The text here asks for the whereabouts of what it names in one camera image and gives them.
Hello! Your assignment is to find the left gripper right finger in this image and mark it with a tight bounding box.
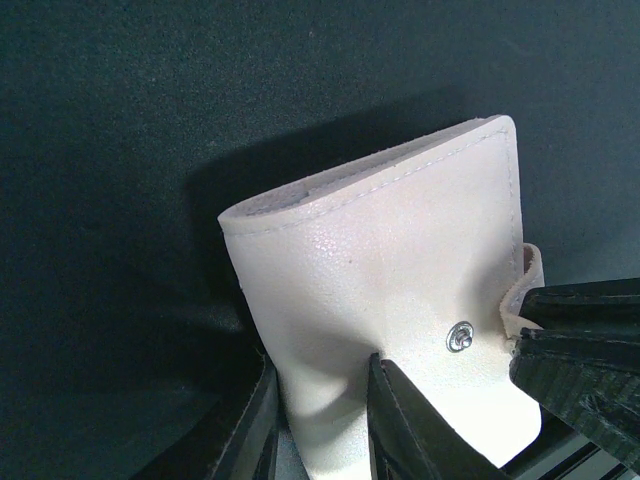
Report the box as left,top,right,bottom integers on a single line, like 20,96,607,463
367,353,508,480

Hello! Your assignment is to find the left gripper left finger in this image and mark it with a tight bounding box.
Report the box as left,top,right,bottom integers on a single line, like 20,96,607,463
133,357,279,479

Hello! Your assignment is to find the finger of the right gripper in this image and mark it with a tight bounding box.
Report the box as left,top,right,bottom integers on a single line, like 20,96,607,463
509,328,639,463
520,278,639,336

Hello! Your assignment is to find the tan leather card holder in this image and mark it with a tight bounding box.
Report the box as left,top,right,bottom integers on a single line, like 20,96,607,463
218,115,544,479

